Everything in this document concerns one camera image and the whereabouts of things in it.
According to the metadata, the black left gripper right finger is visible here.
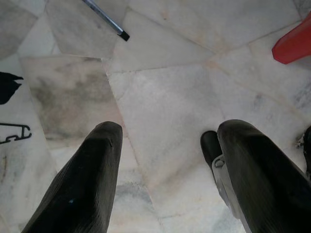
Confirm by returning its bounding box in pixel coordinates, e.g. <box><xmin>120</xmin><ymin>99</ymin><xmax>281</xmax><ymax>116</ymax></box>
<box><xmin>217</xmin><ymin>118</ymin><xmax>311</xmax><ymax>233</ymax></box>

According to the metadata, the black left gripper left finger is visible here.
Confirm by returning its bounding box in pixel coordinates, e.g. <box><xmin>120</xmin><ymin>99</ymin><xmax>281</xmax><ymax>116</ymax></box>
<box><xmin>21</xmin><ymin>121</ymin><xmax>123</xmax><ymax>233</ymax></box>

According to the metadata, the black plastic hanger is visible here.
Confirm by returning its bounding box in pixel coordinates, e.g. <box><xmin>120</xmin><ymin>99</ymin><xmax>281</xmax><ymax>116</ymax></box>
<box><xmin>0</xmin><ymin>123</ymin><xmax>32</xmax><ymax>145</ymax></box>

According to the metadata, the grey right robot leg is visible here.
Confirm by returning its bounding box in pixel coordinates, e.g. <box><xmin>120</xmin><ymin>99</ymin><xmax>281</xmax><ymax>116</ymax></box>
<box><xmin>295</xmin><ymin>126</ymin><xmax>311</xmax><ymax>182</ymax></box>

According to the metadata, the grey robot leg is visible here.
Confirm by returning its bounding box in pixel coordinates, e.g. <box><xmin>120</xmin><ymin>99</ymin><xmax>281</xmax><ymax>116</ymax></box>
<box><xmin>200</xmin><ymin>130</ymin><xmax>246</xmax><ymax>228</ymax></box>
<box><xmin>295</xmin><ymin>126</ymin><xmax>311</xmax><ymax>182</ymax></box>

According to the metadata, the grey left robot leg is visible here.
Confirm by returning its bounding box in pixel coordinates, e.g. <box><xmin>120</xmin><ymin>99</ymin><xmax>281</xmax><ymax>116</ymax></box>
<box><xmin>200</xmin><ymin>130</ymin><xmax>246</xmax><ymax>228</ymax></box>

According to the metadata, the black T-shirt green logo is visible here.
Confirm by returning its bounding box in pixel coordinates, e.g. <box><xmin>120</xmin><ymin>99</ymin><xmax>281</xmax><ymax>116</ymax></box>
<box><xmin>0</xmin><ymin>71</ymin><xmax>24</xmax><ymax>105</ymax></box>

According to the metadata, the red plastic stool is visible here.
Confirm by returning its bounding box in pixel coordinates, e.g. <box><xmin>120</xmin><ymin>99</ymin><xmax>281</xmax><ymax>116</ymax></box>
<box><xmin>271</xmin><ymin>11</ymin><xmax>311</xmax><ymax>65</ymax></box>

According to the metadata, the silver metal clothes rack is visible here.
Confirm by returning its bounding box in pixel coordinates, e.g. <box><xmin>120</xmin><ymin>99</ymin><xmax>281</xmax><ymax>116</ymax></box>
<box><xmin>81</xmin><ymin>0</ymin><xmax>130</xmax><ymax>41</ymax></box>

